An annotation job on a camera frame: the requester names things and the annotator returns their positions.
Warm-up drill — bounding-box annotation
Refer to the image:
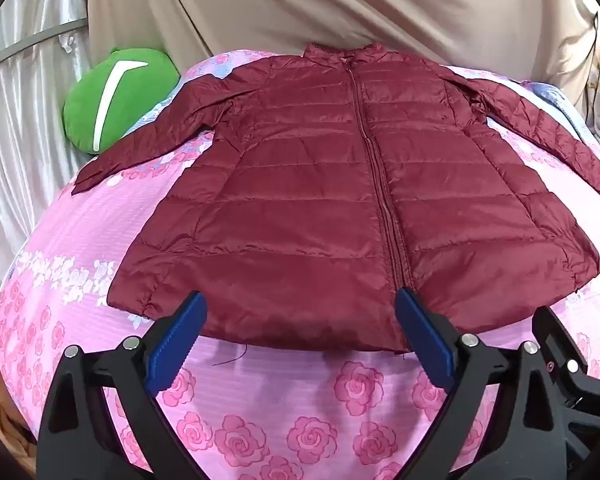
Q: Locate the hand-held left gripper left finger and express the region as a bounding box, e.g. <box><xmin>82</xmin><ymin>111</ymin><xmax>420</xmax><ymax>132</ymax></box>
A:
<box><xmin>38</xmin><ymin>290</ymin><xmax>209</xmax><ymax>480</ymax></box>

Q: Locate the silver satin curtain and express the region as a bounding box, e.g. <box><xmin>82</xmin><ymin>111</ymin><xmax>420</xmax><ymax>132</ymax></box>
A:
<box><xmin>0</xmin><ymin>0</ymin><xmax>97</xmax><ymax>256</ymax></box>

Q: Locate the green plush pillow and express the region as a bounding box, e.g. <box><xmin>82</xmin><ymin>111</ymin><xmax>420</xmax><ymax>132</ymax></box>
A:
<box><xmin>62</xmin><ymin>47</ymin><xmax>182</xmax><ymax>155</ymax></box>

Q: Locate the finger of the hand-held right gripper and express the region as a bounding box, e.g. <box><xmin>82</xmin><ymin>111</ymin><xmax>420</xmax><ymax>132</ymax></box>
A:
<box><xmin>531</xmin><ymin>305</ymin><xmax>600</xmax><ymax>461</ymax></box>

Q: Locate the grey curtain band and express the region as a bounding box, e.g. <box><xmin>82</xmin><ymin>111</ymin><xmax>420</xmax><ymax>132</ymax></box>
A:
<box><xmin>0</xmin><ymin>17</ymin><xmax>89</xmax><ymax>70</ymax></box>

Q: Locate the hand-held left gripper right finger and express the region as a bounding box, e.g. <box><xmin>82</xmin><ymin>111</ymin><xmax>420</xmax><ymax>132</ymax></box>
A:
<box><xmin>394</xmin><ymin>287</ymin><xmax>567</xmax><ymax>480</ymax></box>

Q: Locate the maroon puffer jacket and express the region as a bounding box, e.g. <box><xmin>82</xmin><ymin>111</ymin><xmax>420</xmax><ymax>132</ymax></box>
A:
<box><xmin>71</xmin><ymin>42</ymin><xmax>600</xmax><ymax>353</ymax></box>

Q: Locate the beige cloth cover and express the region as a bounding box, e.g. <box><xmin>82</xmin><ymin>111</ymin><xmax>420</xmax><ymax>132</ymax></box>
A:
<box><xmin>86</xmin><ymin>0</ymin><xmax>598</xmax><ymax>126</ymax></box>

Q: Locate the pink floral bed sheet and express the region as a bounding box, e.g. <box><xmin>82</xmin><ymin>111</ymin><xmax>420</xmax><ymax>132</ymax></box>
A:
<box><xmin>0</xmin><ymin>49</ymin><xmax>600</xmax><ymax>480</ymax></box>

